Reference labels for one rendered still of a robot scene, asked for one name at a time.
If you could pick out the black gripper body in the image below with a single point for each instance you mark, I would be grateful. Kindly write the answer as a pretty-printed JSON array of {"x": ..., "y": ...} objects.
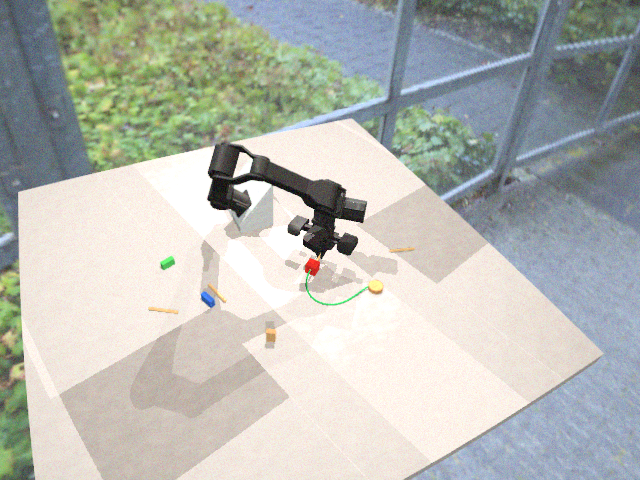
[{"x": 345, "y": 244}]

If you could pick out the small green block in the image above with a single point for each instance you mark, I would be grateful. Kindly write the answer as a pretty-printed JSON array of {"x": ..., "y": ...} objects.
[{"x": 167, "y": 263}]

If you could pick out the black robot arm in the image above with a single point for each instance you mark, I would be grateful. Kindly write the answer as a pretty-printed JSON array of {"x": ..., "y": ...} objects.
[{"x": 326, "y": 197}]

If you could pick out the red block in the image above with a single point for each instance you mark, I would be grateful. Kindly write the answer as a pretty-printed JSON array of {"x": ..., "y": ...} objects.
[{"x": 313, "y": 265}]

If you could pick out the small blue block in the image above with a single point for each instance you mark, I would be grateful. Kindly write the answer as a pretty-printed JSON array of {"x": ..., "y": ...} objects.
[{"x": 207, "y": 299}]

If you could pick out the orange round disc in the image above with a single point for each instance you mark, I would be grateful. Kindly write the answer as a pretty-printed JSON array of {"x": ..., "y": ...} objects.
[{"x": 375, "y": 287}]

